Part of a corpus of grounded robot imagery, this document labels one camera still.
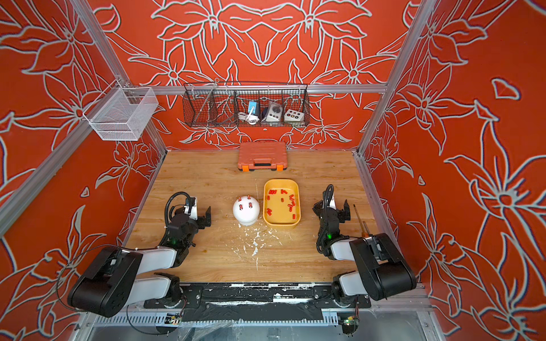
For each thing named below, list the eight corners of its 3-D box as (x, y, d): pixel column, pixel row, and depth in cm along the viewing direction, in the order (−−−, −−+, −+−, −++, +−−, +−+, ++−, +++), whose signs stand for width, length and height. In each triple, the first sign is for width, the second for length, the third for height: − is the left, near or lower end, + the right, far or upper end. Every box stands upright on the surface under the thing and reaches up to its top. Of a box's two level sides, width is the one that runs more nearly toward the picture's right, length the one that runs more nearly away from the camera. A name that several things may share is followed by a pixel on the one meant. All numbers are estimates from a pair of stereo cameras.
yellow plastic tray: (262, 230, 91) (261, 224, 86) (263, 186, 107) (263, 178, 102) (301, 230, 91) (303, 223, 86) (297, 186, 107) (298, 178, 102)
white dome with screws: (236, 226, 93) (232, 213, 83) (238, 210, 98) (234, 196, 89) (259, 226, 93) (257, 213, 83) (259, 210, 98) (258, 196, 89)
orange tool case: (237, 172, 112) (236, 166, 108) (240, 147, 124) (239, 141, 120) (287, 172, 111) (288, 166, 108) (286, 147, 124) (286, 141, 120)
